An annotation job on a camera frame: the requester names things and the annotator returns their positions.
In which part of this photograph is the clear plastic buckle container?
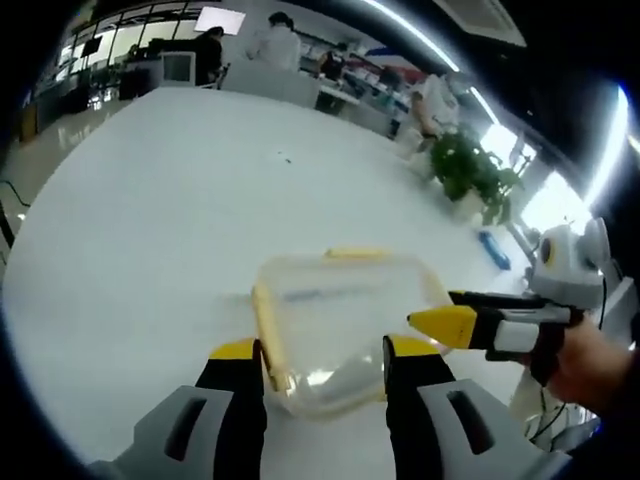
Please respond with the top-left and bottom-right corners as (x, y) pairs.
(251, 243), (455, 422)

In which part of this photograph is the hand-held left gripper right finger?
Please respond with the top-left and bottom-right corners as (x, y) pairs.
(382, 334), (572, 480)

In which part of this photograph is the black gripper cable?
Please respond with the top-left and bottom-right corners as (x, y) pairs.
(596, 276), (610, 329)

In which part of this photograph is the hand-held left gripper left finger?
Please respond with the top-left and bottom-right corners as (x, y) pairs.
(117, 337), (269, 480)

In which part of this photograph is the green potted plant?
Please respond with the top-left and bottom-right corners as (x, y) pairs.
(428, 123), (525, 227)

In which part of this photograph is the wall screen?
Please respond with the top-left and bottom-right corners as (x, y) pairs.
(193, 10), (247, 37)

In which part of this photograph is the black floor cable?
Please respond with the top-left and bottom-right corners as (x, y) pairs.
(0, 177), (34, 251)

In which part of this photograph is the yellow box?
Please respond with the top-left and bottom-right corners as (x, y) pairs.
(18, 101), (40, 143)

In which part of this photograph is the blue object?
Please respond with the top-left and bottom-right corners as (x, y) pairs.
(476, 229), (512, 272)

